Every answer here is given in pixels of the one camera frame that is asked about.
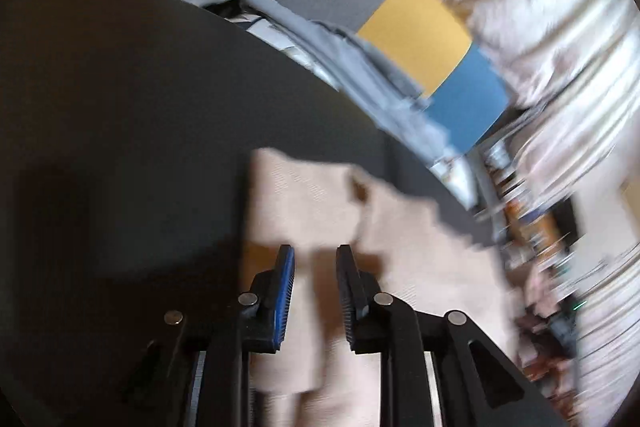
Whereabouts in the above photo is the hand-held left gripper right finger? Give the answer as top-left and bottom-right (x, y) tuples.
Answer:
(334, 244), (571, 427)

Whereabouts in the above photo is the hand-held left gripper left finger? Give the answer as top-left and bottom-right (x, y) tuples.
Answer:
(119, 244), (296, 427)

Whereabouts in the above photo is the beige knit sweater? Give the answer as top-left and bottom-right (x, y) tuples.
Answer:
(242, 147), (522, 427)

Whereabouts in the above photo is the white magazine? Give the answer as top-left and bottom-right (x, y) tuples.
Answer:
(430, 152), (477, 208)

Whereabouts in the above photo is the light blue garment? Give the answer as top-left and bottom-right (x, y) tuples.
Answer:
(170, 0), (451, 168)

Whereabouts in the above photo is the pale patterned curtain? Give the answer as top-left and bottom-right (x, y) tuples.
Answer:
(425, 0), (640, 413)

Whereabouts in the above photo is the grey yellow blue chair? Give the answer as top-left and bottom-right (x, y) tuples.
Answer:
(220, 0), (512, 158)

